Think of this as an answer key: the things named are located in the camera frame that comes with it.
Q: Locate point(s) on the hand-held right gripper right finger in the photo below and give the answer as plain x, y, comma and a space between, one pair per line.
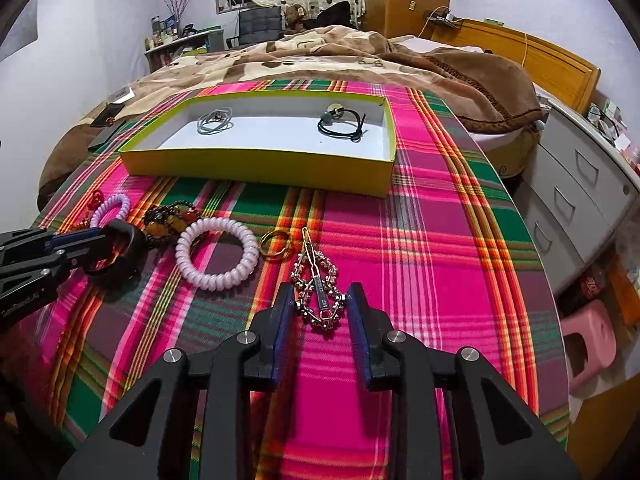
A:
357, 320

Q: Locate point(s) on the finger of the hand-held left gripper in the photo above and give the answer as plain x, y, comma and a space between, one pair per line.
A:
50, 267
75, 239

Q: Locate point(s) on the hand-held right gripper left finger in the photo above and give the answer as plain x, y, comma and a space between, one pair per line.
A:
285, 310

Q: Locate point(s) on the silver beaded hair clip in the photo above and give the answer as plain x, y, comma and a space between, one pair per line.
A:
316, 295

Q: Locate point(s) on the red gold beaded charm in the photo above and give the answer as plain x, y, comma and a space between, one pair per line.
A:
95, 196

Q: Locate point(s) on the black wide wristband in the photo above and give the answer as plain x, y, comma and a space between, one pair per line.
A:
132, 250

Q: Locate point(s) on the shallow yellow-green cardboard box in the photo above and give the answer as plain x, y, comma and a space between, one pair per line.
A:
250, 172

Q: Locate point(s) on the pink plaid blanket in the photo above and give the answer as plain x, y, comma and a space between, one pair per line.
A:
450, 260

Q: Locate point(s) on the black smartphone with red charm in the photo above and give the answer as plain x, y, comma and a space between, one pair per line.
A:
107, 114

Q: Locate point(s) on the small white box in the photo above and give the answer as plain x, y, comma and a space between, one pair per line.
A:
122, 95

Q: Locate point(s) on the bed mattress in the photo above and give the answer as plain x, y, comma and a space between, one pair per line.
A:
505, 155

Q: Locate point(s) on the cluttered grey desk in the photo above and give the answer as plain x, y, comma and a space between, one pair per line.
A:
200, 40

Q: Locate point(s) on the pink plastic stool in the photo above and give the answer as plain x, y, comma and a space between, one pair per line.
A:
595, 320

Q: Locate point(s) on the red drink bottle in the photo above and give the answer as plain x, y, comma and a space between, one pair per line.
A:
592, 285

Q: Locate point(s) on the brown patterned blanket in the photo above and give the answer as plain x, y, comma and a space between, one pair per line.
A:
300, 60

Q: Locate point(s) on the dried branches in vase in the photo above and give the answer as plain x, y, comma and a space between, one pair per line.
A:
177, 5

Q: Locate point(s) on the grey drawer cabinet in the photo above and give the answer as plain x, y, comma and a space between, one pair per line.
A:
575, 185

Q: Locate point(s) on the black office chair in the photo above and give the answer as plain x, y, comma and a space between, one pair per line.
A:
260, 22

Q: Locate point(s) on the brown teddy bear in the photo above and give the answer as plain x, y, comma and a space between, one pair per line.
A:
295, 15

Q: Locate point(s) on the black clothing pile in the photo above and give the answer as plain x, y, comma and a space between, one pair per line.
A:
335, 12

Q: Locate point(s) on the power strip with chargers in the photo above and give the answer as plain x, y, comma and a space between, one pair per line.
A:
442, 16

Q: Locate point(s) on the wooden headboard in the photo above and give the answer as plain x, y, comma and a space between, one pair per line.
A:
550, 65

